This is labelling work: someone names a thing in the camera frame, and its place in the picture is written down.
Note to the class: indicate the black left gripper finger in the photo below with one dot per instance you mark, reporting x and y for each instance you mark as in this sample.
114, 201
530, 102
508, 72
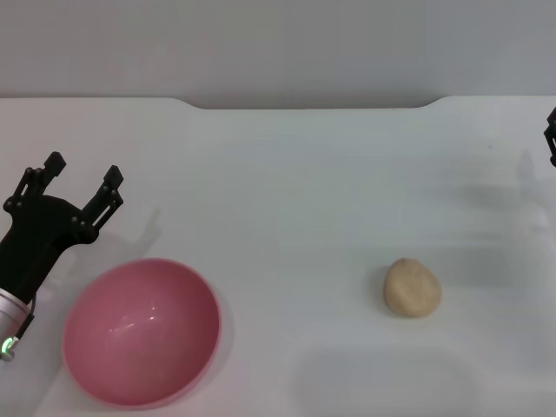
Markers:
32, 182
104, 204

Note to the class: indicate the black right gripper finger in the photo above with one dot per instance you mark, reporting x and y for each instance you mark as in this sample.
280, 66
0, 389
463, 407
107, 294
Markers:
553, 139

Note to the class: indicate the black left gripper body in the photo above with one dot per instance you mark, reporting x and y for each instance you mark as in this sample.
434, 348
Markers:
39, 234

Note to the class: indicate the pink plastic bowl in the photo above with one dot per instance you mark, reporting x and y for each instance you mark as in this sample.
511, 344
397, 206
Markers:
143, 330

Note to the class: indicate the beige egg yolk pastry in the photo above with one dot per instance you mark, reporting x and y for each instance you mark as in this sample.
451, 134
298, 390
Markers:
412, 289

